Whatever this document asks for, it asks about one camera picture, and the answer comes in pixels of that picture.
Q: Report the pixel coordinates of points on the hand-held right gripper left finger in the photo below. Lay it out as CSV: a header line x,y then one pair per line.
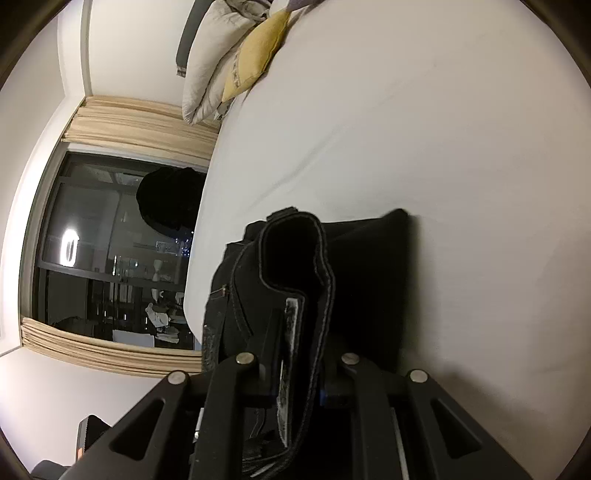
x,y
268,355

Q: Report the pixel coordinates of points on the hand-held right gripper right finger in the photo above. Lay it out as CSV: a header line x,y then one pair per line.
x,y
344,390

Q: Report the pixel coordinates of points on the black pants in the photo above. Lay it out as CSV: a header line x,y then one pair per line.
x,y
364,277

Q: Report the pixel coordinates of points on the person's left forearm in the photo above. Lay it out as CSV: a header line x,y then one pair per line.
x,y
48,470

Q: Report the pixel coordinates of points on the beige curtain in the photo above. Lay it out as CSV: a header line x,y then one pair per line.
x,y
106,348
138,124

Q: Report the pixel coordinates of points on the dark round object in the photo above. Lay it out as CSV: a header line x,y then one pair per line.
x,y
168,198

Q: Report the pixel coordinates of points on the dark window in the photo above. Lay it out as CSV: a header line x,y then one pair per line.
x,y
92,240

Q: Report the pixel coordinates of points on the white bed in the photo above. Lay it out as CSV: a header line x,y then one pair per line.
x,y
415,138

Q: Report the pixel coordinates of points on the white pillow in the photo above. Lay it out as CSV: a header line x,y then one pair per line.
x,y
210,64

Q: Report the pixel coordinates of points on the yellow pillow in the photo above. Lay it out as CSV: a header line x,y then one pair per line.
x,y
256,50

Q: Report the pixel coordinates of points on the dark grey headboard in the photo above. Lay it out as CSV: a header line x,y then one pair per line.
x,y
188,39

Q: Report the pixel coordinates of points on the grey patterned pillow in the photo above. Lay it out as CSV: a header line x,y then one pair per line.
x,y
247,7

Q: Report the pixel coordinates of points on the purple pillow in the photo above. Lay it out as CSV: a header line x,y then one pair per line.
x,y
302,2

